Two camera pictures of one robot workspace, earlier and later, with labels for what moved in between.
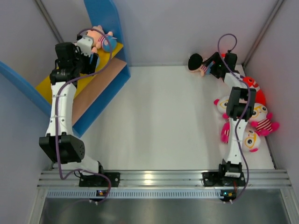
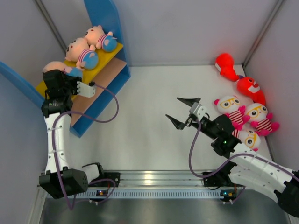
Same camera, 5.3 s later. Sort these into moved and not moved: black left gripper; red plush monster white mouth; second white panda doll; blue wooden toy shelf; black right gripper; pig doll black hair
Moved: black left gripper; black right gripper; pig doll black hair
Not moved: blue wooden toy shelf; red plush monster white mouth; second white panda doll
